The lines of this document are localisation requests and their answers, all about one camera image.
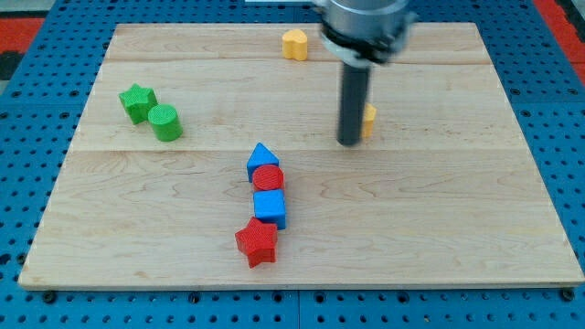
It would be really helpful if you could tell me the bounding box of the red star block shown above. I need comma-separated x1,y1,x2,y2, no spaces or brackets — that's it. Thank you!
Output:
235,217,278,268

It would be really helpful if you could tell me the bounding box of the wooden board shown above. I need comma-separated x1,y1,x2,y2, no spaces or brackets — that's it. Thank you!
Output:
19,23,584,291

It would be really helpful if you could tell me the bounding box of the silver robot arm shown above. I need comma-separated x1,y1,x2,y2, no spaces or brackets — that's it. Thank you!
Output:
314,0,418,147

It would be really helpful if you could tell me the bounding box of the green star block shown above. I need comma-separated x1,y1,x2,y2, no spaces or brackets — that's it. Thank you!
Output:
119,83,158,124

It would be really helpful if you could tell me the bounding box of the blue cube block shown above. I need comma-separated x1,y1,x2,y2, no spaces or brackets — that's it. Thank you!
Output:
253,189,287,230

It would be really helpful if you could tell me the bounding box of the green cylinder block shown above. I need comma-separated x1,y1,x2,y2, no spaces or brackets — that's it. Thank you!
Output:
147,104,183,142

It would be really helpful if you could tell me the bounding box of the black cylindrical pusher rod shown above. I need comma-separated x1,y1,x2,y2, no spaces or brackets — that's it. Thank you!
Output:
336,63,370,147

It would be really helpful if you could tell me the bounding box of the red cylinder block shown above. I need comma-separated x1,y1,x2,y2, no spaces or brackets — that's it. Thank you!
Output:
252,164,284,191

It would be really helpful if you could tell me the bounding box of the blue triangle block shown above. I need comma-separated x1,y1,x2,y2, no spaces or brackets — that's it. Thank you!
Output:
246,143,280,183

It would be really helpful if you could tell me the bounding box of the yellow pentagon block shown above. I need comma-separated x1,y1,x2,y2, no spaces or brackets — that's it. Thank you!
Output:
361,102,377,139

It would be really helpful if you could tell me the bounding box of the yellow heart block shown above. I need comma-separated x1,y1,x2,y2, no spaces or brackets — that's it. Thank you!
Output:
282,29,308,61

